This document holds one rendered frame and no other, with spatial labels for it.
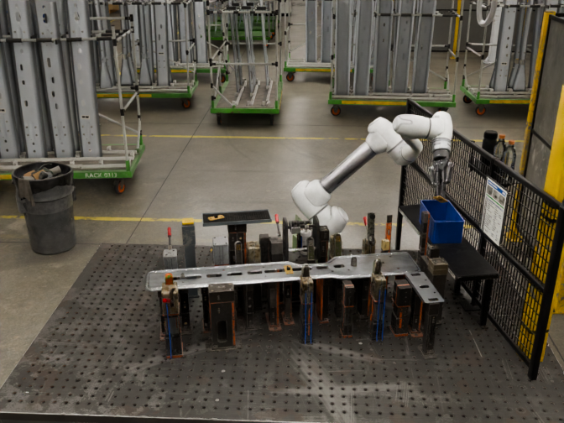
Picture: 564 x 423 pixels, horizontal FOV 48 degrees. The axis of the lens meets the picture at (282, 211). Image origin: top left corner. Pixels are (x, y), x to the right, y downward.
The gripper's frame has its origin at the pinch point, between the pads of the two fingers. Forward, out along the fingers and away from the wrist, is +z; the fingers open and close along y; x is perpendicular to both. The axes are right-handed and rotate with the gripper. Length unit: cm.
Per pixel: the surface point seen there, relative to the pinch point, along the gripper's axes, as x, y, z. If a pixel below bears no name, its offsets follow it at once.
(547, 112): 202, -20, -143
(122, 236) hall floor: 56, -357, -42
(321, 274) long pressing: -14, -58, 38
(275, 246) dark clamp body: -23, -83, 23
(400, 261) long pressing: 21.0, -34.0, 25.3
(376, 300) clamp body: 1, -34, 51
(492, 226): 34.9, 9.5, 8.0
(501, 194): 22.7, 19.8, -2.9
